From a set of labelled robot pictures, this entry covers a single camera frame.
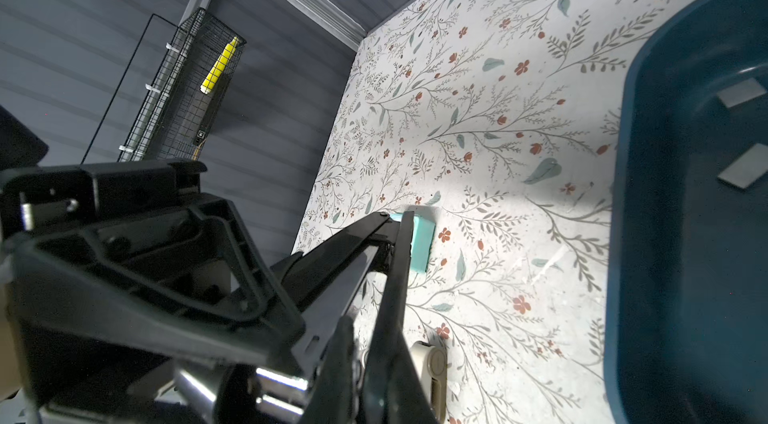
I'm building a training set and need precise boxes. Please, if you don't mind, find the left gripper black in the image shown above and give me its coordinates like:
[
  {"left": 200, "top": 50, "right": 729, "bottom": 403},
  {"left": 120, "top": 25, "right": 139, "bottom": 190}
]
[{"left": 1, "top": 160, "right": 305, "bottom": 423}]

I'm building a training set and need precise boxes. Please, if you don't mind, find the beige staple remover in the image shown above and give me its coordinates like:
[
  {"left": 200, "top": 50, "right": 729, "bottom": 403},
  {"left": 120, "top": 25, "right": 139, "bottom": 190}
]
[{"left": 410, "top": 341, "right": 448, "bottom": 423}]

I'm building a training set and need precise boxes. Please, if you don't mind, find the yellow marker pen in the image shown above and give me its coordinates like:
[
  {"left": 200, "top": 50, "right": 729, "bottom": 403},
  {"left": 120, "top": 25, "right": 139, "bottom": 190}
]
[{"left": 200, "top": 36, "right": 240, "bottom": 94}]

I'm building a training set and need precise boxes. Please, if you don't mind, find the small mint alarm clock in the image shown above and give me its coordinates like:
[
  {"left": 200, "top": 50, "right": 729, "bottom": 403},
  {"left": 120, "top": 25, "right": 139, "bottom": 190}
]
[{"left": 406, "top": 205, "right": 436, "bottom": 274}]

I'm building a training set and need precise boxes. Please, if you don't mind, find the teal plastic tray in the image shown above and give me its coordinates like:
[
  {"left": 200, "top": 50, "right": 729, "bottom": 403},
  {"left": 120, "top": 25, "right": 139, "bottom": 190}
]
[{"left": 603, "top": 0, "right": 767, "bottom": 423}]

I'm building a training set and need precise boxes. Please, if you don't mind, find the staple strip four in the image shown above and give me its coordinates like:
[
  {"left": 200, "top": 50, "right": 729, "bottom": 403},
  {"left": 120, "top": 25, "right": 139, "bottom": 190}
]
[{"left": 718, "top": 143, "right": 768, "bottom": 189}]

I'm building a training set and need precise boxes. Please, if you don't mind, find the staple strip three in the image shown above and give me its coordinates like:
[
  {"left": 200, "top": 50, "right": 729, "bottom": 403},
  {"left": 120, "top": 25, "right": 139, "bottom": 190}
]
[{"left": 716, "top": 78, "right": 767, "bottom": 108}]

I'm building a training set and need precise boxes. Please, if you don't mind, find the black wire wall basket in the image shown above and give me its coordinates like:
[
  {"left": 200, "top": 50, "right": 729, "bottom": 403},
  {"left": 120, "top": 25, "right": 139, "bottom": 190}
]
[{"left": 117, "top": 8, "right": 247, "bottom": 162}]

